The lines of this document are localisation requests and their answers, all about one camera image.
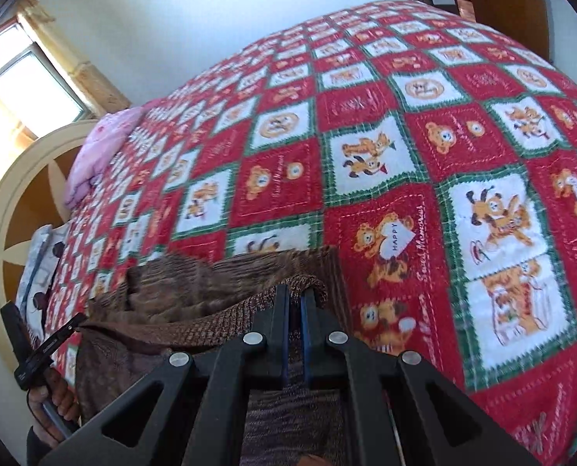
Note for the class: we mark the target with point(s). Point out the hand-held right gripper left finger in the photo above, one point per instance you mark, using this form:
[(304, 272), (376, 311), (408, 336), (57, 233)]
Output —
[(284, 344)]

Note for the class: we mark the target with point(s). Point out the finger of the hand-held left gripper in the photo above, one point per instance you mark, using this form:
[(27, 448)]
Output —
[(16, 330)]

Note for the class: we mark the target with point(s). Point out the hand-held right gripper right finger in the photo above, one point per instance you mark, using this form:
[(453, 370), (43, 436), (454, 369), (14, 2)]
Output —
[(306, 344)]

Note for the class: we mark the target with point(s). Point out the brown knitted sweater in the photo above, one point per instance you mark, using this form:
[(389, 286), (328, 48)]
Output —
[(186, 301)]

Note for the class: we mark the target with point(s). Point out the person's left hand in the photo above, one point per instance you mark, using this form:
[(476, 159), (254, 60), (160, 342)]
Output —
[(60, 398)]

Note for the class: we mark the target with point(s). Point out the grey patterned pillow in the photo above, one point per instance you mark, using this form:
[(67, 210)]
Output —
[(38, 272)]

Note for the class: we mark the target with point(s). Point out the cream and wood headboard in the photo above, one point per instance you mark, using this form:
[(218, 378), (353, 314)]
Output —
[(6, 213)]

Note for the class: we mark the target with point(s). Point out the pink pillow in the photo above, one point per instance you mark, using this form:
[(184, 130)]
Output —
[(101, 155)]

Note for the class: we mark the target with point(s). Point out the red checkered printed bedspread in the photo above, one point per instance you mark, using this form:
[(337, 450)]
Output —
[(414, 179)]

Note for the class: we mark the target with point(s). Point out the window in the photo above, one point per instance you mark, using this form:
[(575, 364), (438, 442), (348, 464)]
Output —
[(31, 77)]

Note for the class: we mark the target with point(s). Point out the narrow yellow curtain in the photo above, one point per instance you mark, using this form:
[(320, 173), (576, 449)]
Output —
[(84, 73)]

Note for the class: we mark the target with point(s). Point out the brown wooden door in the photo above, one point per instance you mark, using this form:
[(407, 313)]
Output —
[(507, 5)]

